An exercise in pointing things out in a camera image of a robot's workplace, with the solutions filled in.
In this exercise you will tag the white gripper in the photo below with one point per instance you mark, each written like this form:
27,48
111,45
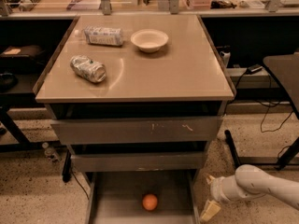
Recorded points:
218,189

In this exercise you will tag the orange fruit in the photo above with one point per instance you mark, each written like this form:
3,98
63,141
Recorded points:
149,202

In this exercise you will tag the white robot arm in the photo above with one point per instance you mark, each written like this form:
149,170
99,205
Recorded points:
247,183

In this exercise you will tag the middle grey drawer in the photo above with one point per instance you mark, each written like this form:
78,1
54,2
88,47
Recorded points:
139,161

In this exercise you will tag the open bottom grey drawer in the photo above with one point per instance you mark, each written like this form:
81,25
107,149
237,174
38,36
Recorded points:
116,198

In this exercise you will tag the grey drawer cabinet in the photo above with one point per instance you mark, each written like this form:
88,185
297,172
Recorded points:
185,78

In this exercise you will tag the top grey drawer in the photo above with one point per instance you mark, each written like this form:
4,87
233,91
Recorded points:
147,130

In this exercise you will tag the black table leg bar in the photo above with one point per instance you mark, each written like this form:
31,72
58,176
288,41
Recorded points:
230,142

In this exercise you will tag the black power adapter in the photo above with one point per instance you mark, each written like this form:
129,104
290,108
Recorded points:
253,69

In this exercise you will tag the white paper bowl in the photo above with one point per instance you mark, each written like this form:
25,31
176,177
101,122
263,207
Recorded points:
149,40

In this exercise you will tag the small bottle on floor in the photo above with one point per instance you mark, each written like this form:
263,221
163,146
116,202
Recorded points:
50,152

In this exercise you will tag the crushed silver soda can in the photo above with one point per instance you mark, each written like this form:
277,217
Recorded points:
88,68

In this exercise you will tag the clear plastic water bottle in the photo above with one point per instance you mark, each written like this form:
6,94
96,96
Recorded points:
101,35

